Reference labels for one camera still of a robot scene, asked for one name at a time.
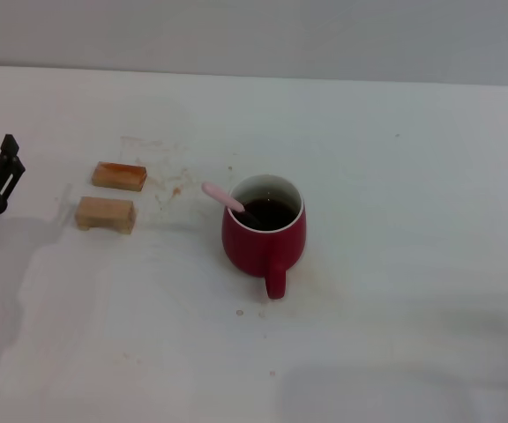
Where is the pink handled metal spoon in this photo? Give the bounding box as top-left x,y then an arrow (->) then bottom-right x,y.
201,182 -> 259,226

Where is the red ceramic cup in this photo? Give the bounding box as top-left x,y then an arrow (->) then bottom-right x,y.
221,174 -> 307,301

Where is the pale wooden block with feet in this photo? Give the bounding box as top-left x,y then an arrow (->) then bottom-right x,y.
75,196 -> 138,234

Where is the stained wooden block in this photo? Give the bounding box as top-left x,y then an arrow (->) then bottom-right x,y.
91,161 -> 148,192

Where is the dark brown coffee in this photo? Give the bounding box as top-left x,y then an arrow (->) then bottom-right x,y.
235,198 -> 298,232

